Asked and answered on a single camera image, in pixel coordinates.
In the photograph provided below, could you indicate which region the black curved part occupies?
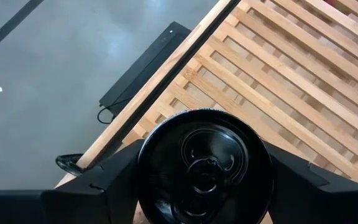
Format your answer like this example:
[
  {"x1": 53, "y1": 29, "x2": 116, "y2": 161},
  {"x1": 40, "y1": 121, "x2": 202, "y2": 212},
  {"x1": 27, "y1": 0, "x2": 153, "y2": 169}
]
[{"x1": 55, "y1": 152, "x2": 86, "y2": 177}]

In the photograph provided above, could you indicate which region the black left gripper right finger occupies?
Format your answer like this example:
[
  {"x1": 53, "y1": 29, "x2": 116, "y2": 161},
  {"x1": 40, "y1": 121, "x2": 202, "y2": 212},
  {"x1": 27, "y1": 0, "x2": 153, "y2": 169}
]
[{"x1": 263, "y1": 141, "x2": 358, "y2": 224}]

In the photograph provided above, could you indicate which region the thin black cable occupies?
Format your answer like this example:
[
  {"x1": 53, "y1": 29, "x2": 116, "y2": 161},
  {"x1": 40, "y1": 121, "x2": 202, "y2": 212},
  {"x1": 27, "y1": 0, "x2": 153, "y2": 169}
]
[{"x1": 96, "y1": 96, "x2": 134, "y2": 125}]

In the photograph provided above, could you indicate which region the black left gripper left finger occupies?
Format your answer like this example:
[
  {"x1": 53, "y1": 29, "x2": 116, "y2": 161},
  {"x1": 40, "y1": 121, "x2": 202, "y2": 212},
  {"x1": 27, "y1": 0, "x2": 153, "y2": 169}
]
[{"x1": 40, "y1": 139, "x2": 145, "y2": 224}]

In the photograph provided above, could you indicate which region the tall white can black lid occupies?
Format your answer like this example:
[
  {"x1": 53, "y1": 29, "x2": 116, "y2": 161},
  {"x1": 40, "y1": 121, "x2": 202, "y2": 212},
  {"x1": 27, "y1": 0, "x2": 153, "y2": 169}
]
[{"x1": 137, "y1": 108, "x2": 275, "y2": 224}]

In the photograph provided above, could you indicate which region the black box with LED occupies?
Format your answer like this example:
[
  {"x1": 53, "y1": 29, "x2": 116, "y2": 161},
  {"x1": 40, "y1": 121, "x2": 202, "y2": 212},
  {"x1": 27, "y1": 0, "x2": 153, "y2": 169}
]
[{"x1": 99, "y1": 21, "x2": 192, "y2": 118}]

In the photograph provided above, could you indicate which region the wooden slatted shelf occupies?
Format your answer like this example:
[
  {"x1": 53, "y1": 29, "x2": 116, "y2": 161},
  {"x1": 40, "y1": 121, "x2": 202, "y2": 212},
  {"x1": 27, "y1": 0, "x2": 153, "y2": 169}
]
[{"x1": 121, "y1": 0, "x2": 358, "y2": 191}]

